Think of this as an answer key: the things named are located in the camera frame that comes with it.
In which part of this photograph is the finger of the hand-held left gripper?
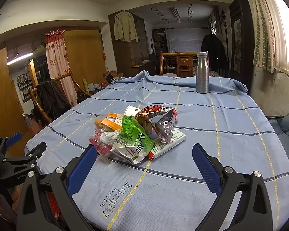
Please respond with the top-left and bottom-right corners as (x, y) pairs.
(0, 142), (47, 184)
(0, 132), (23, 160)

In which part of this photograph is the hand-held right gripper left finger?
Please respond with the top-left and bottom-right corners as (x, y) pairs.
(17, 145), (97, 231)

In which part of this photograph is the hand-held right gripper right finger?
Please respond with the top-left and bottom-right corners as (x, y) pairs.
(192, 144), (274, 231)

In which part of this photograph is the red patterned packet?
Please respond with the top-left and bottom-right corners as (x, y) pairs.
(89, 137), (115, 157)

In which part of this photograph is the clear plastic bag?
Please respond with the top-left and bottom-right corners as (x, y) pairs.
(94, 129), (122, 150)

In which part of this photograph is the white box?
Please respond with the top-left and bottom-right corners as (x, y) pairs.
(148, 128), (186, 160)

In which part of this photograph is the orange medicine box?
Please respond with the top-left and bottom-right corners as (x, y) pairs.
(102, 112), (123, 131)

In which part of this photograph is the green drink carton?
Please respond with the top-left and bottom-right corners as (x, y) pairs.
(110, 115), (155, 165)

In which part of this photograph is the silver snack bag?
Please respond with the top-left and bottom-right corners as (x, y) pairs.
(136, 104), (178, 143)

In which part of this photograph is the blue checked tablecloth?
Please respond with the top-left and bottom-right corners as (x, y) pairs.
(24, 70), (289, 231)

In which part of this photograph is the wooden door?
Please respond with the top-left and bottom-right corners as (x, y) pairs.
(0, 48), (29, 137)

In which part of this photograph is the dark jacket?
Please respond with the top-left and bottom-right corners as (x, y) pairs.
(35, 80), (71, 126)

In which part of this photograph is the curved wooden chair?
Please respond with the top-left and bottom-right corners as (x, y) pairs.
(29, 72), (93, 126)

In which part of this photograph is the fluorescent tube lamp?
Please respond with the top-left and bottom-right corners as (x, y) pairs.
(7, 52), (34, 65)

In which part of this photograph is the pink floral curtain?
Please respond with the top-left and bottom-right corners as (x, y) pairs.
(45, 29), (78, 107)

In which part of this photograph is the steel water bottle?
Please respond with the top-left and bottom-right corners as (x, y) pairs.
(195, 51), (210, 94)

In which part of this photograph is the carved wooden chair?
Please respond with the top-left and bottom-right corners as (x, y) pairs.
(159, 52), (211, 77)

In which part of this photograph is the black hanging coat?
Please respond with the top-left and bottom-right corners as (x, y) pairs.
(201, 34), (227, 76)

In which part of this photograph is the dark wooden wardrobe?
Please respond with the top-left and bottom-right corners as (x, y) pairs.
(108, 11), (150, 77)

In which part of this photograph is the pale dust sheet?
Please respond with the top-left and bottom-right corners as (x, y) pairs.
(165, 28), (206, 53)

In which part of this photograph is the dark framed scroll painting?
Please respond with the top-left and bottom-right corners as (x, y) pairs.
(229, 0), (256, 87)

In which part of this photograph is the beige hanging jacket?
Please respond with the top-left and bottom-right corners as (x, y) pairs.
(114, 10), (138, 42)

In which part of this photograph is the checked window curtain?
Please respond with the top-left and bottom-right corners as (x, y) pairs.
(247, 0), (288, 74)

